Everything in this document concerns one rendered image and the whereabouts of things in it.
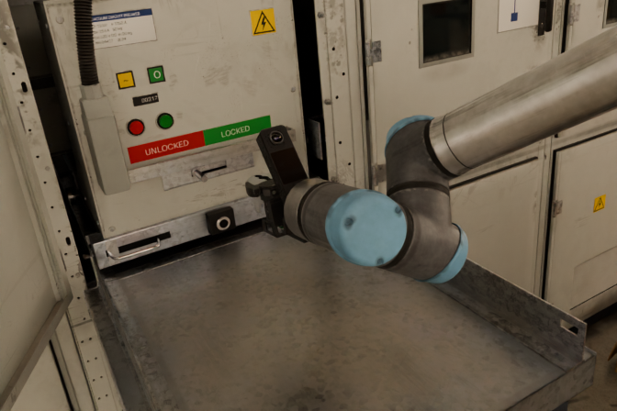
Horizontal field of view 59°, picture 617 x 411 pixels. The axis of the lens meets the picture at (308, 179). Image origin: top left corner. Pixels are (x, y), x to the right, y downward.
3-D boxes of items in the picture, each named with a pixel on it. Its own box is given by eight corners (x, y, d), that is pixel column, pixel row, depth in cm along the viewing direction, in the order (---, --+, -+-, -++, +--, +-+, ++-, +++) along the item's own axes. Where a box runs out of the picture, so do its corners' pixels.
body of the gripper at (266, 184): (260, 230, 90) (293, 248, 80) (250, 181, 88) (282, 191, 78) (300, 217, 93) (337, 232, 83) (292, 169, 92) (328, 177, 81)
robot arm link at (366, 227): (398, 279, 68) (333, 260, 63) (344, 254, 78) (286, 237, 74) (422, 206, 68) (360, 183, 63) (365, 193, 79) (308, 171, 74)
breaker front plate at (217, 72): (310, 184, 134) (291, -23, 116) (107, 246, 113) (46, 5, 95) (308, 183, 135) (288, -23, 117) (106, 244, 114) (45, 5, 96)
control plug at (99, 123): (132, 190, 102) (111, 97, 95) (105, 197, 100) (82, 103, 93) (123, 178, 108) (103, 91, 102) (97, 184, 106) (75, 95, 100)
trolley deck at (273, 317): (592, 383, 83) (597, 351, 80) (201, 638, 56) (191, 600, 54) (345, 226, 138) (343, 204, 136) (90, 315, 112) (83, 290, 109)
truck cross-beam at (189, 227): (322, 198, 137) (320, 176, 134) (99, 270, 113) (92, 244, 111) (312, 193, 141) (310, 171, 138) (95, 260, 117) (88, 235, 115)
